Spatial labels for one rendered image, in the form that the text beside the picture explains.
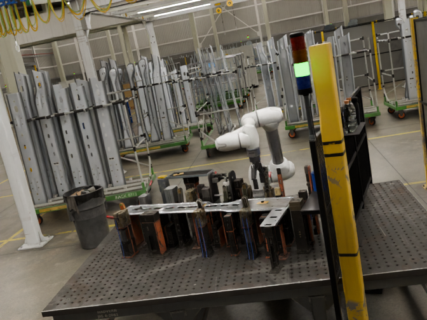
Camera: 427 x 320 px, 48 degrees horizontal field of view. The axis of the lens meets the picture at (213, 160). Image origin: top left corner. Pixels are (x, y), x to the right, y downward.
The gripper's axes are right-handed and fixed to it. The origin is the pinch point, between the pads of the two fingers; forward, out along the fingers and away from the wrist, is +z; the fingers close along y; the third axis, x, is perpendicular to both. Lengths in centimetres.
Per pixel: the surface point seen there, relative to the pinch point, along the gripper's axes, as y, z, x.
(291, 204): 16.6, 9.4, 25.5
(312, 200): 8.2, 11.0, 37.0
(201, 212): 19.4, 11.2, -38.1
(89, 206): -141, 57, -274
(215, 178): -16.6, -2.0, -40.2
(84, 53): -481, -139, -490
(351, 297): 53, 53, 62
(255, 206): 5.9, 13.8, -3.7
